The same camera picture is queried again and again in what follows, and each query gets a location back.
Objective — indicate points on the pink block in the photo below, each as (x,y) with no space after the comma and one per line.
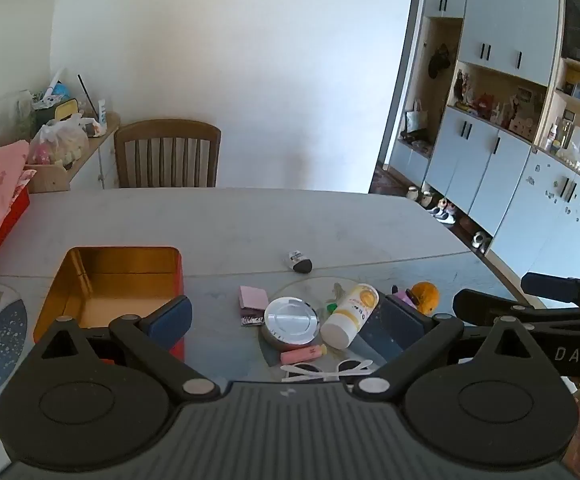
(254,297)

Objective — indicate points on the large red carton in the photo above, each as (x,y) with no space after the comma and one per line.
(0,230)

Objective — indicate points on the small green cap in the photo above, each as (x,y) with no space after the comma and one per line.
(331,305)

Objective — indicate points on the white wall cabinet unit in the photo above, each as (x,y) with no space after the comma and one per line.
(509,25)

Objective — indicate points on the white side cabinet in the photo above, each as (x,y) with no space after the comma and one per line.
(95,160)

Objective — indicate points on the purple toy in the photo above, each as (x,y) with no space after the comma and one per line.
(403,296)

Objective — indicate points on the red box with pink cloth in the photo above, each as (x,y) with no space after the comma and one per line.
(0,170)

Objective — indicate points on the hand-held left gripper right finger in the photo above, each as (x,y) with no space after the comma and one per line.
(394,330)

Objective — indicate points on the round silver tin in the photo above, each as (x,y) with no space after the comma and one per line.
(290,317)

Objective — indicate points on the black hanging hat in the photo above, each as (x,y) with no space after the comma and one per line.
(439,62)

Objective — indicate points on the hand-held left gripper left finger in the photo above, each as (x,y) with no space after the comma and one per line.
(170,317)

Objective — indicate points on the wooden chair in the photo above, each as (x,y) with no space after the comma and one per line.
(167,152)

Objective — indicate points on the white sunglasses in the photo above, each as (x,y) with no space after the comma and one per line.
(315,371)

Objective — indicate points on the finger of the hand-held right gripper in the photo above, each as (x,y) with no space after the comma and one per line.
(554,287)
(484,305)

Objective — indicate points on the white tube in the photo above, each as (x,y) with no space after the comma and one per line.
(103,114)

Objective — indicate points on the white and yellow bottle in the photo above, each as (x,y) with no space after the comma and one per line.
(352,312)

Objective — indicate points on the row of shoes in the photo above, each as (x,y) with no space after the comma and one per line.
(444,215)

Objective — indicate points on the white tote bag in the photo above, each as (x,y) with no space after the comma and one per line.
(414,122)

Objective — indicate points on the black stick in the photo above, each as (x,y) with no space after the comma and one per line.
(87,95)

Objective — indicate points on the clear plastic bag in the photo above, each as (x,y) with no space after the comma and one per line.
(60,142)

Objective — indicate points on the white slim bottle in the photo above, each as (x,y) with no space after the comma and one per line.
(52,87)

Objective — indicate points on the orange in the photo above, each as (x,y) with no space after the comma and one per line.
(425,297)

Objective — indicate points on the pink tube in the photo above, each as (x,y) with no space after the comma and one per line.
(302,354)

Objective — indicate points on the shelf ornaments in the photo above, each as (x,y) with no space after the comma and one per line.
(484,105)

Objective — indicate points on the red tin box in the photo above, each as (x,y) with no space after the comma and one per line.
(110,280)

